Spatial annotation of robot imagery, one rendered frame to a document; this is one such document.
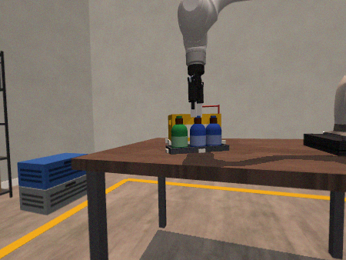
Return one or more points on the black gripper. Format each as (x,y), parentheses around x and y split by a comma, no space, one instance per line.
(196,88)

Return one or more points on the blue bottle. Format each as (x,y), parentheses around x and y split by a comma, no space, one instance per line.
(197,133)
(213,132)

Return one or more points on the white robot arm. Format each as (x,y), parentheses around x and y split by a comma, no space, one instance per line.
(195,17)

